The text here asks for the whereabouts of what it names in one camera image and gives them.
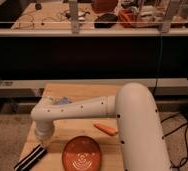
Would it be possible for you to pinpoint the orange toy carrot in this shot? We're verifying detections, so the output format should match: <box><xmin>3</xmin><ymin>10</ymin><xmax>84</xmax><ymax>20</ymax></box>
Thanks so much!
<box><xmin>94</xmin><ymin>123</ymin><xmax>117</xmax><ymax>136</ymax></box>

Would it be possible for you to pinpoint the orange round plate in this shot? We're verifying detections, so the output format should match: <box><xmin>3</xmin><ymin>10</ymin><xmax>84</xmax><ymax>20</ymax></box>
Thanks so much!
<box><xmin>62</xmin><ymin>136</ymin><xmax>102</xmax><ymax>171</ymax></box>

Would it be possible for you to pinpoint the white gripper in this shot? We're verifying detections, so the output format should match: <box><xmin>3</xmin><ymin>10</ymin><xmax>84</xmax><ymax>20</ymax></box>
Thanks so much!
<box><xmin>35</xmin><ymin>131</ymin><xmax>53</xmax><ymax>147</ymax></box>

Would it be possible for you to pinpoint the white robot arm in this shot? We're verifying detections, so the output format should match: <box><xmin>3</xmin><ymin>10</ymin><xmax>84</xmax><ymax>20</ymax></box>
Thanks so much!
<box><xmin>31</xmin><ymin>82</ymin><xmax>172</xmax><ymax>171</ymax></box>

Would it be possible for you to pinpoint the black bowl on bench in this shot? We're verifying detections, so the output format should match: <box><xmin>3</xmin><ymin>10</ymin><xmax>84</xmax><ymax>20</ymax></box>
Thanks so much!
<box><xmin>94</xmin><ymin>13</ymin><xmax>118</xmax><ymax>28</ymax></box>

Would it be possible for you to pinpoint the grey metal post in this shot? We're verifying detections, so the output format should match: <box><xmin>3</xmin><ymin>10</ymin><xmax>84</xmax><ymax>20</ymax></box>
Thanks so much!
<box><xmin>69</xmin><ymin>0</ymin><xmax>80</xmax><ymax>34</ymax></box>

